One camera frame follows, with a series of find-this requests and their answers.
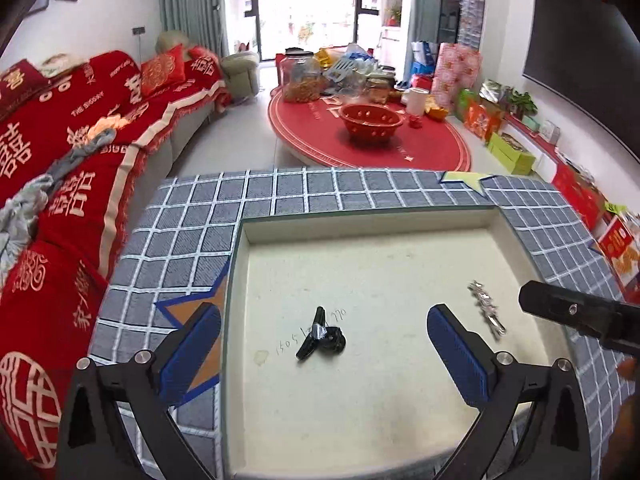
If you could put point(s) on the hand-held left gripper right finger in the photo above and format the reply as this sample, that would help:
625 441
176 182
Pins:
457 360

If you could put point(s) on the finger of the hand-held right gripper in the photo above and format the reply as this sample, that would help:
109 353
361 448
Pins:
570 307

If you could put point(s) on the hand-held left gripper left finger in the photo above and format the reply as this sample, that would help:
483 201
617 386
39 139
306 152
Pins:
192 355

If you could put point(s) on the silver rhinestone hair clip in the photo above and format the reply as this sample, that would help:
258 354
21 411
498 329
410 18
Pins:
487 310

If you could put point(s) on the beige square tray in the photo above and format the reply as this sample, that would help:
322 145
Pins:
375 270

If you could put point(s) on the black hair clip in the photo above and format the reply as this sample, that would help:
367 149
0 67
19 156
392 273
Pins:
320 337

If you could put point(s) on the person's right hand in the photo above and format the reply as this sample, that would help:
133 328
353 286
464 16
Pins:
629 368

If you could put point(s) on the red yellow snack box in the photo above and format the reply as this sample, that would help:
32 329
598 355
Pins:
620 250

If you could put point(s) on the red cardboard box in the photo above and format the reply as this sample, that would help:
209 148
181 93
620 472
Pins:
577 195

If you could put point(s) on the green gift boxes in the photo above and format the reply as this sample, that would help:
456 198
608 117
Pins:
512 155

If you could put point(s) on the orange gift box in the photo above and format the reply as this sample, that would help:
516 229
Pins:
480 120

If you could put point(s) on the grey checkered tablecloth with stars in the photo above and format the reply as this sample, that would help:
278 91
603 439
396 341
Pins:
320 190

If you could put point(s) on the green potted plant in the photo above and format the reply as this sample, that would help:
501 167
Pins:
524 102

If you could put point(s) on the light floral blanket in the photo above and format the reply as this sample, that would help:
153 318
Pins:
22 215

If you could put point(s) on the sofa with red cover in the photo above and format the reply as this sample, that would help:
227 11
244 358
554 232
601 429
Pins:
75 160

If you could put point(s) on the grey cloth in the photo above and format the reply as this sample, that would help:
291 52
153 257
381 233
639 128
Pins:
85 152

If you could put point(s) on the orange fruit bowl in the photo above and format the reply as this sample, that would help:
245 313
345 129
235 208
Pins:
436 112

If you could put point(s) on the small red cup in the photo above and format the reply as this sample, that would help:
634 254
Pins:
415 121

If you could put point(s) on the black television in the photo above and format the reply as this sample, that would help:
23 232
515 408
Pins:
580 55

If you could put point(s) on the red colander bowl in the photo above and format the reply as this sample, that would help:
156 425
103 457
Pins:
370 122

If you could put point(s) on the round red coffee table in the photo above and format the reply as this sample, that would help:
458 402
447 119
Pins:
310 130

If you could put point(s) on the white cup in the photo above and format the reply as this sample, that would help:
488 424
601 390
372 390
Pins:
416 102

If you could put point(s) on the red patterned gift box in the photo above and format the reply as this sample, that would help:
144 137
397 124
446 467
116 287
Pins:
457 75

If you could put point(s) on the small glass jar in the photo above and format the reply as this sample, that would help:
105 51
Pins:
378 92

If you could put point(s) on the red embroidered square cushion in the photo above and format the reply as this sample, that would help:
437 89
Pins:
162 75

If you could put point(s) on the beige armchair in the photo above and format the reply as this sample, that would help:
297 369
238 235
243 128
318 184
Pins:
242 72

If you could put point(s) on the blue white shopping bag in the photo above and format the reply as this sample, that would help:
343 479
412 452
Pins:
424 57

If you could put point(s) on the clear plastic snack jar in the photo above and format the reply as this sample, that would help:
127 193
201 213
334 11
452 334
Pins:
300 80

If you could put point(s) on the blue plastic basket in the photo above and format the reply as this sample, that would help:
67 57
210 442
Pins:
341 71

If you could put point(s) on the olive round pillow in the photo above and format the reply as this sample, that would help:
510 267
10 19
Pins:
170 41

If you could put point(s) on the shelf of clear boxes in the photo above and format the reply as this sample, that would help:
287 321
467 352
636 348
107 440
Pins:
465 5

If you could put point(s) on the dark red lettered cushion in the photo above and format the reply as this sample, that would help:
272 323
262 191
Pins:
20 85

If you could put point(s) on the green curtain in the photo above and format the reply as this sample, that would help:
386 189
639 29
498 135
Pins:
192 5
422 0

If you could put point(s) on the black wall socket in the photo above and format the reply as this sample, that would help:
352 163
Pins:
139 31

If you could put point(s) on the grey picture frame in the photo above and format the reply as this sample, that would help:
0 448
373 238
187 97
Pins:
40 1

